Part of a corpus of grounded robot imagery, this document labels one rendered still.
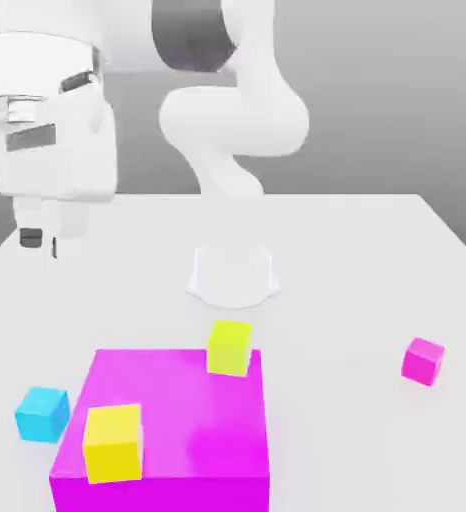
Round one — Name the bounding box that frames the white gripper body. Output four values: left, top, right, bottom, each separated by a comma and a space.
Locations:
0, 100, 119, 204

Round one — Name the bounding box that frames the small cyan cube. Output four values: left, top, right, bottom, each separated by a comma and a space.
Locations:
14, 385, 71, 445

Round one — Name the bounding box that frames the small lime cube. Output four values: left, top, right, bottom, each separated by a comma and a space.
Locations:
206, 319, 255, 378

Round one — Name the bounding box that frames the small yellow cube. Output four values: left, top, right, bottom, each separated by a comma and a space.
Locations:
81, 403, 145, 486

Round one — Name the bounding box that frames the small magenta cube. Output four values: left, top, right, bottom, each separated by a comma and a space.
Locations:
400, 336, 447, 388

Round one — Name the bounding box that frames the large magenta box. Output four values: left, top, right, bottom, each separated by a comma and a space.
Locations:
48, 348, 273, 512

